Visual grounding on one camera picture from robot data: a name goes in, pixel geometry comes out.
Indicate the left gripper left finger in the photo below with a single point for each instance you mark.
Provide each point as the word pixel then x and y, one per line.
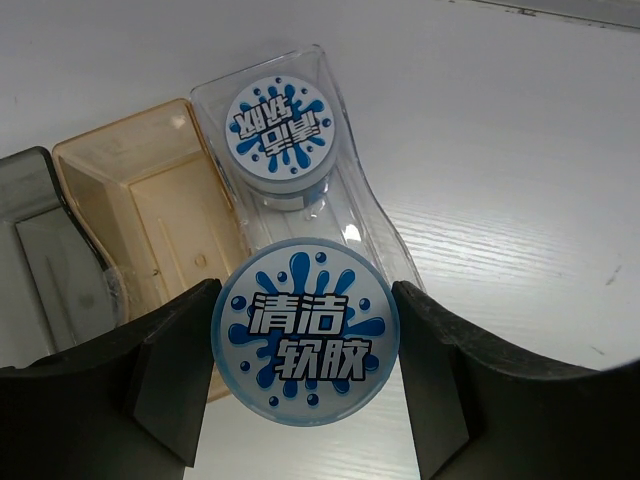
pixel 128 404

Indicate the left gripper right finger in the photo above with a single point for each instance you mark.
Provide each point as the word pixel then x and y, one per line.
pixel 481 407

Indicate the blue white slime jar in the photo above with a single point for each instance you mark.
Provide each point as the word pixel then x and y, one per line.
pixel 281 132

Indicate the grey translucent bin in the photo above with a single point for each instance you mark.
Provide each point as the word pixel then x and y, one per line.
pixel 55 290

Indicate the amber translucent bin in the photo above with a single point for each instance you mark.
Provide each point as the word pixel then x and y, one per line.
pixel 148 197

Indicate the clear plastic bin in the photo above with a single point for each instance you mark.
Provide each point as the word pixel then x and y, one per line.
pixel 348 213

